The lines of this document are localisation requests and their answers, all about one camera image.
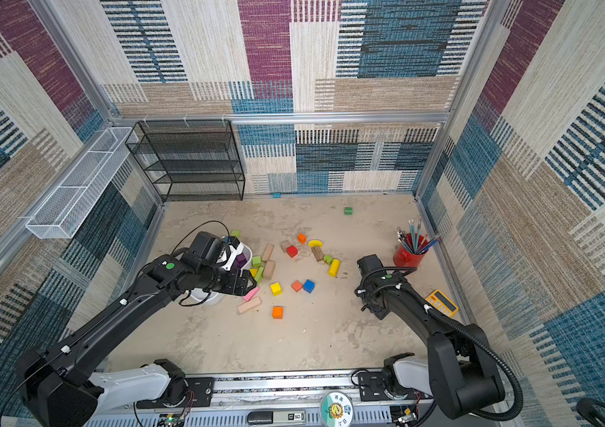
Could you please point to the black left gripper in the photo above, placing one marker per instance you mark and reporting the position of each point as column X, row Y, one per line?
column 234, row 288

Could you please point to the purple cube block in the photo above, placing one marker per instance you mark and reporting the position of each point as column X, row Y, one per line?
column 240, row 261

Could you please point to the white plastic storage bin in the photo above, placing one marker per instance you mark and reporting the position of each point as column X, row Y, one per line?
column 212, row 293

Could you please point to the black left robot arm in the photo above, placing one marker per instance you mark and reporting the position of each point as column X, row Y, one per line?
column 60, row 386

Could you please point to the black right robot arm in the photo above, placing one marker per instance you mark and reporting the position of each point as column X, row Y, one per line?
column 462, row 373

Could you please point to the pink rectangular block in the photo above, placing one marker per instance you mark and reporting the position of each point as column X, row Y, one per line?
column 251, row 294

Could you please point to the lime green flat block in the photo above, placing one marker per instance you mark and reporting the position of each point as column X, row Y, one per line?
column 259, row 275

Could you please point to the long natural wood block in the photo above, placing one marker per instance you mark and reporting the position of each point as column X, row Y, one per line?
column 249, row 305

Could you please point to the yellow cube block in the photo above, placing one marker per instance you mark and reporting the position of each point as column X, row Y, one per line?
column 276, row 289

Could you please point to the red pen holder cup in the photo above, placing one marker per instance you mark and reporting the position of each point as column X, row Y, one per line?
column 413, row 245

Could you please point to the yellow cylinder block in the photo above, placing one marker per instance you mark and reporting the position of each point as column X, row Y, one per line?
column 334, row 268

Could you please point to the orange cube block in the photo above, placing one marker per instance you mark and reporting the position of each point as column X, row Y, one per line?
column 277, row 313

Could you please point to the red-orange small cube block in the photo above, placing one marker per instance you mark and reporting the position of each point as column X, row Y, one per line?
column 297, row 286

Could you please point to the small natural wood cube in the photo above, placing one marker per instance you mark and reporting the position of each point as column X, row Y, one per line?
column 285, row 245

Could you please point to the red cube block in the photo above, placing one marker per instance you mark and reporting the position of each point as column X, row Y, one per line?
column 292, row 251

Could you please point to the yellow calculator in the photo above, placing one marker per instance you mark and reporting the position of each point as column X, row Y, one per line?
column 442, row 303

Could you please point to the blue cube block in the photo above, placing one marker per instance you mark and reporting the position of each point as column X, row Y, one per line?
column 309, row 286

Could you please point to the striped dark wood block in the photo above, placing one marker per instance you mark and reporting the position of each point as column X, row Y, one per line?
column 318, row 254

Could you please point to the round green logo sticker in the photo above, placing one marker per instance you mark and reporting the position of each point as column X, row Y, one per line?
column 336, row 410

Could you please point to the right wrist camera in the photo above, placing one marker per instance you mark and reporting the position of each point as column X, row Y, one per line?
column 369, row 264

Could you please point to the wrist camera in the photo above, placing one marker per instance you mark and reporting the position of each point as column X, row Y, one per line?
column 231, row 250
column 369, row 264

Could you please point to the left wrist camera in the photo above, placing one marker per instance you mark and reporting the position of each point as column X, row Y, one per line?
column 231, row 250

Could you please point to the black wire shelf rack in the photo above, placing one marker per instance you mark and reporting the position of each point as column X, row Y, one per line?
column 189, row 160

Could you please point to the white wire mesh basket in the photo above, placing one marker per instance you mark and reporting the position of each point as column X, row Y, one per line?
column 62, row 214

